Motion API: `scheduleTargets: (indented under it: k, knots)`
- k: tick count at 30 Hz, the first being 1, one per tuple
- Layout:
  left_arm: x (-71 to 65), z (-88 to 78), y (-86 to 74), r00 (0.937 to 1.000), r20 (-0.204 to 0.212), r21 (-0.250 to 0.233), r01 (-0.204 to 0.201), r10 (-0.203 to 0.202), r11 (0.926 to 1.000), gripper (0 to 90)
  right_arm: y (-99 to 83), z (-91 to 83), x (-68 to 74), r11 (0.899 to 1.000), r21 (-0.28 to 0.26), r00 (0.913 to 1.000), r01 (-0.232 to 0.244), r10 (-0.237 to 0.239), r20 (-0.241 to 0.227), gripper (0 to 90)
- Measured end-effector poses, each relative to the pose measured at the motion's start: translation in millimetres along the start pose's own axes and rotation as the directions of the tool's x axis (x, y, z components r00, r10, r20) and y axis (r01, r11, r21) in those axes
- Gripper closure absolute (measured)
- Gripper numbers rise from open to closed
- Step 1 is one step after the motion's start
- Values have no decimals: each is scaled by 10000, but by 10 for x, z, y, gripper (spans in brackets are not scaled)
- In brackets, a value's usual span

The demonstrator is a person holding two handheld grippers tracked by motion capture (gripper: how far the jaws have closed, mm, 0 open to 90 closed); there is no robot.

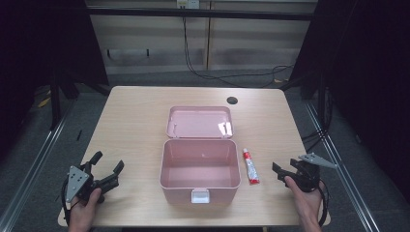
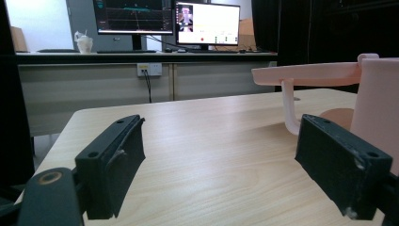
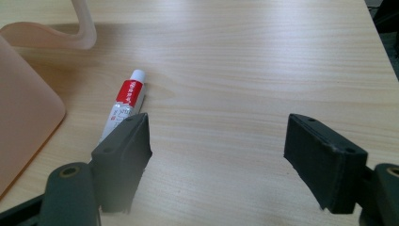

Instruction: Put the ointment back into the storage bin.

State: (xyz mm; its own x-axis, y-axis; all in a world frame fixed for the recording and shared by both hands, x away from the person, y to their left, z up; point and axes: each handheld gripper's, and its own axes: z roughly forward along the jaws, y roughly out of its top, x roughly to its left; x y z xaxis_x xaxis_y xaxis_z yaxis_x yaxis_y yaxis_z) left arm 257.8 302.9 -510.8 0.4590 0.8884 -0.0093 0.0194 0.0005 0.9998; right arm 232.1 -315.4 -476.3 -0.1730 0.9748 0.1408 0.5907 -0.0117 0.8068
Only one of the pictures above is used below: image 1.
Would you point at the person's right hand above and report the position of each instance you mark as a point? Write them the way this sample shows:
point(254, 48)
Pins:
point(306, 203)

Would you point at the small black floor object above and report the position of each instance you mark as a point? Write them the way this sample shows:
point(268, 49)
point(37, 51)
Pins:
point(79, 135)

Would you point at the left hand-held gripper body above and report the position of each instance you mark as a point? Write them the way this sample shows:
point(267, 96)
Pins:
point(78, 184)

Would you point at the black metal stand post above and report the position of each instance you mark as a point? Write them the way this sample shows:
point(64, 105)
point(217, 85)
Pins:
point(55, 103)

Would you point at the person's left hand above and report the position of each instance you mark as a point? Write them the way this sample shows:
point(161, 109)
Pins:
point(84, 211)

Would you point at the black curtain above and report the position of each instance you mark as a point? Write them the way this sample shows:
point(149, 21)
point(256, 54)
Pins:
point(367, 64)
point(38, 42)

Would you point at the white wall power outlet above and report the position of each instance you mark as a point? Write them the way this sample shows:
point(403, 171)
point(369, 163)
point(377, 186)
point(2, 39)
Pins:
point(188, 3)

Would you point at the aluminium floor rail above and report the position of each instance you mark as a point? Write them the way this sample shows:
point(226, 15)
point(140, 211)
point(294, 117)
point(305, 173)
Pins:
point(35, 161)
point(338, 167)

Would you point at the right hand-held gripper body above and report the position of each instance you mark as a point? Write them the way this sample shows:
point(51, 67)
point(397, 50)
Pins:
point(307, 175)

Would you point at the black horizontal frame bar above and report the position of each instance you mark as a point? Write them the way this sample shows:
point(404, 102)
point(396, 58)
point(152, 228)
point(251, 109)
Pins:
point(199, 13)

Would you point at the yellow floor tape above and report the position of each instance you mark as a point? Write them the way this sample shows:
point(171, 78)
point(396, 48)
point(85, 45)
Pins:
point(44, 102)

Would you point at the pink plastic storage box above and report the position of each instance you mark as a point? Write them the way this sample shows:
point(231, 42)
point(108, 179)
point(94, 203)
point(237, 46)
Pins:
point(199, 167)

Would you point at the white and red ointment tube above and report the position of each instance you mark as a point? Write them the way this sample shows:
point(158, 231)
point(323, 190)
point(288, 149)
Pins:
point(251, 169)

